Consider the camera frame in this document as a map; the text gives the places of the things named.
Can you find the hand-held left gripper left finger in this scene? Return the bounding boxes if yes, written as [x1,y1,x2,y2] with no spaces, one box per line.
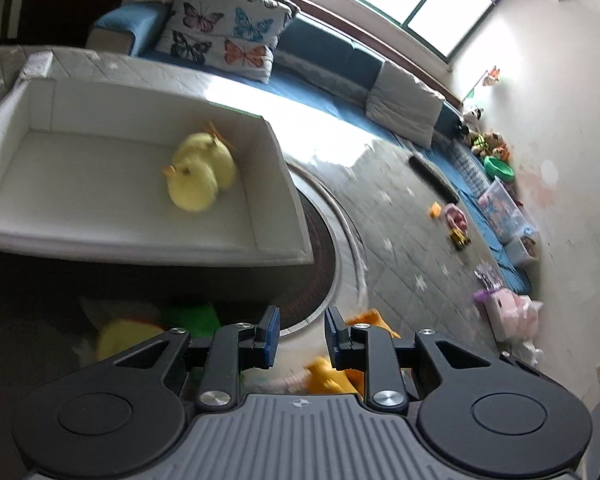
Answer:
[114,305,281,409]

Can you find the pile of plush toys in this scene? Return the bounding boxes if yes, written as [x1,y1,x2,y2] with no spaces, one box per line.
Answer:
[467,130,512,161]

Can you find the butterfly print pillow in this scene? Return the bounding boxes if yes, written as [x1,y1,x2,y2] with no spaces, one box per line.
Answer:
[154,0,301,84]

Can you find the black white plush toy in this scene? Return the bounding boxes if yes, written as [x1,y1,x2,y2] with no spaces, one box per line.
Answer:
[461,105,485,132]

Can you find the orange plush toy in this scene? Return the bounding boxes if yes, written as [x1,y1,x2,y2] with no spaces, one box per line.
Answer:
[305,309,405,397]

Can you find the pastel pink white toy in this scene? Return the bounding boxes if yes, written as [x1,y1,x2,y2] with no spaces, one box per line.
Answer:
[244,369,312,396]

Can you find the blue sofa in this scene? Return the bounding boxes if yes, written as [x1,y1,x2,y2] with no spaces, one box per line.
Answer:
[86,2,533,295]

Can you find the grey star quilted mat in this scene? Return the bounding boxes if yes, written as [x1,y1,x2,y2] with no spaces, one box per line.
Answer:
[0,44,503,356]

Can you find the round dark rug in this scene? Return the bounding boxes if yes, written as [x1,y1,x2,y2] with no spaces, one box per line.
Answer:
[280,160,368,336]

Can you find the colourful wall decoration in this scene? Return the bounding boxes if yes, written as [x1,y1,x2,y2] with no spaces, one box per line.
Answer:
[467,66,501,101]

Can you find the long black object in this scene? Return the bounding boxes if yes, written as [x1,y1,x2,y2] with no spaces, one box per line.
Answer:
[408,154,460,202]

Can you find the yellow plush duck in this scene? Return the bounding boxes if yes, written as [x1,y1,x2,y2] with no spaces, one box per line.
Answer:
[162,121,238,212]

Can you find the yellow plush toy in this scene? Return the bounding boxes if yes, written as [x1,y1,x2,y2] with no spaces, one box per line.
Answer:
[96,317,167,361]

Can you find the grey white cushion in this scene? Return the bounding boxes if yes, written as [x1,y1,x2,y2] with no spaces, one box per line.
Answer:
[365,61,445,150]

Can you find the white crumpled tissue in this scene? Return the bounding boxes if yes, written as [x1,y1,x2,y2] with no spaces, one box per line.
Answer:
[512,340,546,366]

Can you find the green plastic bowl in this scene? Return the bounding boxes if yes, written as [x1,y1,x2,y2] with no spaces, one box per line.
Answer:
[482,155,516,181]

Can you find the white fabric storage box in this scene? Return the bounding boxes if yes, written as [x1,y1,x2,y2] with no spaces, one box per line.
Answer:
[0,52,315,267]

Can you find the small clear storage box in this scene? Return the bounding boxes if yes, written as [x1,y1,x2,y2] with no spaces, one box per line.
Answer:
[505,232,540,267]

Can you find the large clear storage box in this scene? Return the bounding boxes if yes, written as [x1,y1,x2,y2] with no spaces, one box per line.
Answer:
[477,178,527,243]

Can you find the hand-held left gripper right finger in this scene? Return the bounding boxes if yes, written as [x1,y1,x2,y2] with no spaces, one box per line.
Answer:
[325,306,502,414]

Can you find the green plush toy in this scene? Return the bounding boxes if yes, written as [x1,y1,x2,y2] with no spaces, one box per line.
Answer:
[161,302,222,339]

